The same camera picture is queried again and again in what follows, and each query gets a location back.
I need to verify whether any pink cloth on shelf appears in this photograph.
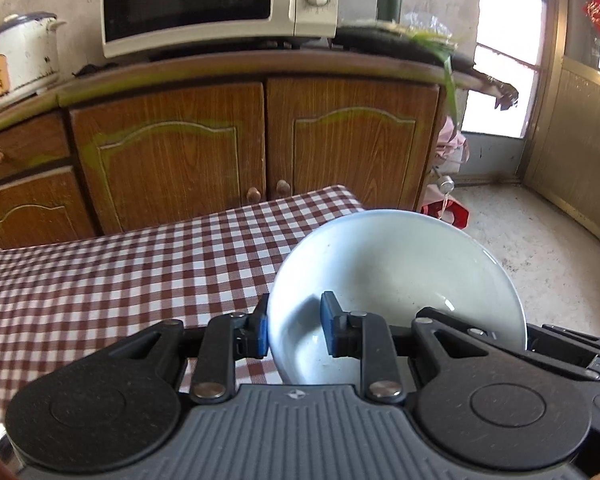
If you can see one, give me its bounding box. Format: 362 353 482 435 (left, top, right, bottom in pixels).
434 116 470 174

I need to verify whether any cream microwave oven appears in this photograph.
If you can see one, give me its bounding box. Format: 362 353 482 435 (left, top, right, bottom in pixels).
100 0 339 58

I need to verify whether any black induction cooker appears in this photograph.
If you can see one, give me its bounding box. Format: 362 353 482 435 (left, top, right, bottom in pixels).
332 25 476 74

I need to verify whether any blue patterned porcelain bowl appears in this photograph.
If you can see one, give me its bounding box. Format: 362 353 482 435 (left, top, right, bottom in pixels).
268 209 527 385

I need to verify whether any white rice cooker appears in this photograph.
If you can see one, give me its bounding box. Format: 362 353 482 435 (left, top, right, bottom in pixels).
0 11 66 110

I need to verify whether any red paper bag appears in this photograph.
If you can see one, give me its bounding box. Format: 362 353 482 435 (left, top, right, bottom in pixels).
419 198 470 230

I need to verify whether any brown checkered tablecloth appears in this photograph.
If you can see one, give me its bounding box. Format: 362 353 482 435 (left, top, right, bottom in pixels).
0 185 362 423

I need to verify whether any wooden kitchen cabinet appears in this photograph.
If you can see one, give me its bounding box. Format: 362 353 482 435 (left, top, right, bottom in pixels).
0 49 522 252

